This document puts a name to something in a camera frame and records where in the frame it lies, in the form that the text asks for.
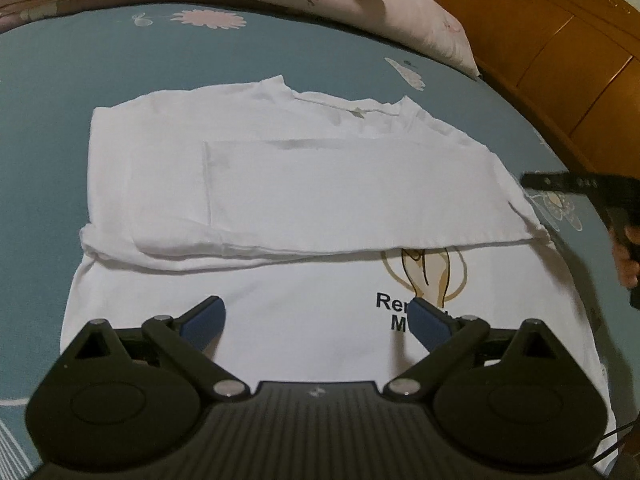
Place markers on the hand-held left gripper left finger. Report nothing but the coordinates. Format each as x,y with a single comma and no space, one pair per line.
205,322

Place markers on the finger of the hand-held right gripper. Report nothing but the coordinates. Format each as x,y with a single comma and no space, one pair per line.
560,181

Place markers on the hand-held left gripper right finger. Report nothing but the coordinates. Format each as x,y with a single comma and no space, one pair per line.
430,327

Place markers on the white long-sleeve shirt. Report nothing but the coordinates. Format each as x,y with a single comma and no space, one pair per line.
300,185

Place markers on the person's right hand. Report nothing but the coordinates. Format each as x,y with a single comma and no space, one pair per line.
631,260

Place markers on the wooden headboard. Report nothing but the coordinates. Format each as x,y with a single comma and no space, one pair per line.
550,35

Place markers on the bed with teal printed sheet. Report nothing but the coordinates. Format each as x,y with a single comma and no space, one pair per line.
60,70

